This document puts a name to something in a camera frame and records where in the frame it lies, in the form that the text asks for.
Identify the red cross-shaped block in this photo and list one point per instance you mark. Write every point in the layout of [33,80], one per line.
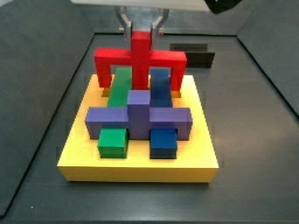
[141,57]

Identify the blue long block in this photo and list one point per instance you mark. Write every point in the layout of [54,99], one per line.
[163,145]

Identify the yellow puzzle board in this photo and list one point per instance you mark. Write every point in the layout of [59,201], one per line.
[194,166]

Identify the black rectangular box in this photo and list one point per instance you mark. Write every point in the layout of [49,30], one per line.
[199,56]

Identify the green long block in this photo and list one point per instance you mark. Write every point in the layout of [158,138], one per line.
[114,133]

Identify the purple cross-shaped block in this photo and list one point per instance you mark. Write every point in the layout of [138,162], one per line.
[138,114]

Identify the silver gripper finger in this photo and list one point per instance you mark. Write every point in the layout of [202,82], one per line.
[126,24]
[158,26]

